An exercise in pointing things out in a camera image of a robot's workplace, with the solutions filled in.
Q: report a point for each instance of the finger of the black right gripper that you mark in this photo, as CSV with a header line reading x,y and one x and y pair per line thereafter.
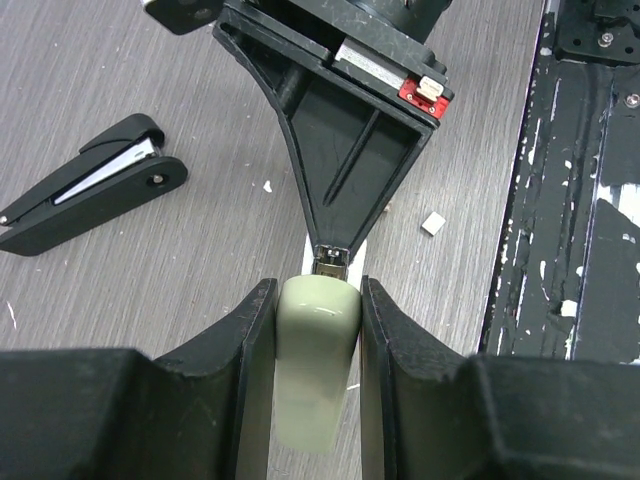
x,y
350,146

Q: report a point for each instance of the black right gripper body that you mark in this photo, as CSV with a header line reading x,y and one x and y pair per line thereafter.
x,y
373,41

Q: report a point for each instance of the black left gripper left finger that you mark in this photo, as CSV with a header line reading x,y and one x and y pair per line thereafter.
x,y
201,411

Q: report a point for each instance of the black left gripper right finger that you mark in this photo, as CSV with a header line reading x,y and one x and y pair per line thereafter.
x,y
428,412

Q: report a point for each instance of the silver staple strips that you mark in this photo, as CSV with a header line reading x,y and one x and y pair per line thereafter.
x,y
433,223

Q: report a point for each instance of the black stapler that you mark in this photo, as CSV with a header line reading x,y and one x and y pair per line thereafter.
x,y
119,170

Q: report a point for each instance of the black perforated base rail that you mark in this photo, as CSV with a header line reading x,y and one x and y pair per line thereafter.
x,y
566,278

